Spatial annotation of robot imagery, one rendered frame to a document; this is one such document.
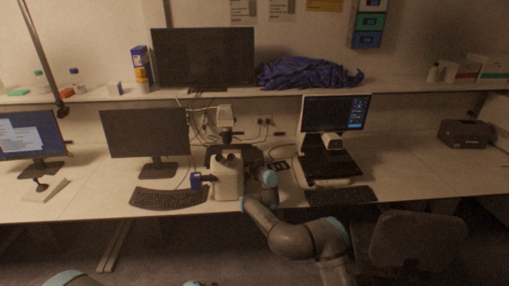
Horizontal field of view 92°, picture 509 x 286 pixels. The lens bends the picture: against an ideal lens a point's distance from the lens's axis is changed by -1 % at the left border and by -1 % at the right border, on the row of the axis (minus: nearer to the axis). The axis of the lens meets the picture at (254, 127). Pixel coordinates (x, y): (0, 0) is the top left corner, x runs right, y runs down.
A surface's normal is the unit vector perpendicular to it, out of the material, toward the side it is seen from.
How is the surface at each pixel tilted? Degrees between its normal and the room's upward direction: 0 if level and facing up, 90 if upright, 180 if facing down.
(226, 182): 91
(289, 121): 90
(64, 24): 90
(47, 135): 86
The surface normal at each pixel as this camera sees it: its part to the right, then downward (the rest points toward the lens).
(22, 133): 0.16, 0.40
